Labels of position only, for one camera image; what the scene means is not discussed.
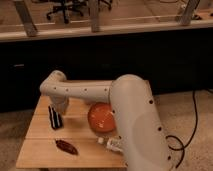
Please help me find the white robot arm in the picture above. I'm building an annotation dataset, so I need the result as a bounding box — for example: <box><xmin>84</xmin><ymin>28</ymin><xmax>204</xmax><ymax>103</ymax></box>
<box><xmin>40</xmin><ymin>70</ymin><xmax>173</xmax><ymax>171</ymax></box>

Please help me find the orange round plate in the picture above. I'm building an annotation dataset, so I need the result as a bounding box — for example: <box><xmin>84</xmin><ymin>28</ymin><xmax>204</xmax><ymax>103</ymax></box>
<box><xmin>88</xmin><ymin>103</ymin><xmax>116</xmax><ymax>133</ymax></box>

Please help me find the white plastic bottle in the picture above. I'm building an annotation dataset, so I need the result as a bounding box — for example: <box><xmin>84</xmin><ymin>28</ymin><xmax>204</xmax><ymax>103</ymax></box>
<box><xmin>97</xmin><ymin>137</ymin><xmax>123</xmax><ymax>153</ymax></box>

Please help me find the wooden table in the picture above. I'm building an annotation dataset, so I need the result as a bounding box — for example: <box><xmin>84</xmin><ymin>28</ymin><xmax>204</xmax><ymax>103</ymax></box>
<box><xmin>16</xmin><ymin>95</ymin><xmax>126</xmax><ymax>170</ymax></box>

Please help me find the black office chair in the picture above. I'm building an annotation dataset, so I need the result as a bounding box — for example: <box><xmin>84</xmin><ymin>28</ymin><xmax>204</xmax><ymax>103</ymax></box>
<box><xmin>45</xmin><ymin>0</ymin><xmax>114</xmax><ymax>24</ymax></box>

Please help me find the black cable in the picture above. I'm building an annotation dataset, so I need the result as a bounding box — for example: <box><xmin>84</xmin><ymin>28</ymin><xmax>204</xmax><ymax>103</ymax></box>
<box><xmin>164</xmin><ymin>89</ymin><xmax>199</xmax><ymax>169</ymax></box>

